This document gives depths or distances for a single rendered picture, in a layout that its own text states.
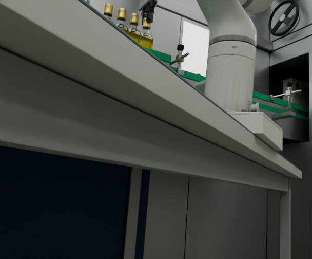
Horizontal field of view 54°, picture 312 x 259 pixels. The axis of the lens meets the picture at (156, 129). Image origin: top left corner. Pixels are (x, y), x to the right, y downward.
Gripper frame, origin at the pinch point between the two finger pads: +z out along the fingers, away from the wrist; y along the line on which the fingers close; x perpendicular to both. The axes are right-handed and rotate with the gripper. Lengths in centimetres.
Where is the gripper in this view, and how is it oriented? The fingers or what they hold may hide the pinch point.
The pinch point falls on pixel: (147, 19)
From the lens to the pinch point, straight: 141.4
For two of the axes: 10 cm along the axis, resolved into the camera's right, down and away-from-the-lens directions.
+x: 8.8, 1.5, 4.5
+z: -0.8, 9.8, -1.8
